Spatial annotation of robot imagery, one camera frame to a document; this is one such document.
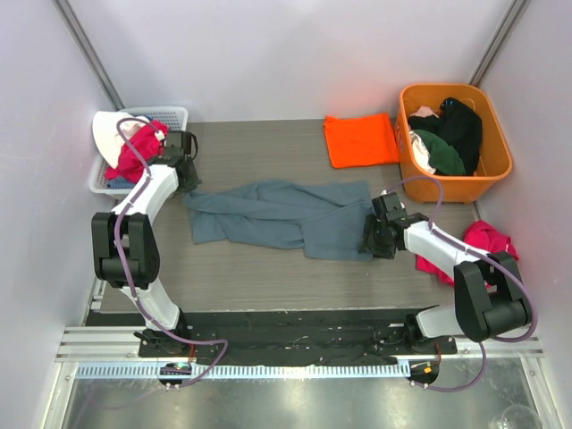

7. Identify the white garment in tub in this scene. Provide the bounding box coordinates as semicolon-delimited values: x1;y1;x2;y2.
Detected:
408;106;438;174

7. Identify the white cloth in basket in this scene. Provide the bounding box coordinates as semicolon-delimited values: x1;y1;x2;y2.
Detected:
92;111;149;168

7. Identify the black garment in tub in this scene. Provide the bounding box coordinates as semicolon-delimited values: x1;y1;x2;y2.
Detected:
408;97;483;176

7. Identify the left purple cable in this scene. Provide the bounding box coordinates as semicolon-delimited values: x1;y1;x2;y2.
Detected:
114;118;229;388

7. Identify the orange plastic tub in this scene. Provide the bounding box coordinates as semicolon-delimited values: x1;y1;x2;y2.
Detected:
394;83;512;203

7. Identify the grey-blue t shirt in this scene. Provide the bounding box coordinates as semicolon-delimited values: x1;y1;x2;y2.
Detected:
183;180;374;262

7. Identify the blue cloth in basket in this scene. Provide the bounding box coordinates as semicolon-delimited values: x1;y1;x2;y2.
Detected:
106;177;135;189

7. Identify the white slotted cable duct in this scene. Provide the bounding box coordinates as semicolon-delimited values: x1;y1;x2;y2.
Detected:
75;361;410;381

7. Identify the folded orange t shirt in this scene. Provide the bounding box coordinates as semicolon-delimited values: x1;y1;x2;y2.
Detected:
324;113;400;169

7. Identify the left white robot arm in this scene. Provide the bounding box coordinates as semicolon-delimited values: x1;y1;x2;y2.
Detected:
91;130;200;358

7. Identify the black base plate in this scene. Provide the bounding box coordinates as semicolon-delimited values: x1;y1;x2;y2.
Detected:
87;307;461;366

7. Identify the white perforated basket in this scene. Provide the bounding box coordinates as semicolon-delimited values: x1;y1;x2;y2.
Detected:
88;106;189;200

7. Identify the pink shirt in basket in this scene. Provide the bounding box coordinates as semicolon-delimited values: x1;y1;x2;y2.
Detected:
105;120;171;183

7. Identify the dark green garment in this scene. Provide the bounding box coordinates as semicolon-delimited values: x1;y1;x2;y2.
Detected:
413;130;466;176

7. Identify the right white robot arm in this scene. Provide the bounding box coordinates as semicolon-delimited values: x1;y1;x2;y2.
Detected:
359;192;537;353

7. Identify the pink shirt on table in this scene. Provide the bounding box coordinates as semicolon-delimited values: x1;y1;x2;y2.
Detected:
416;220;519;287

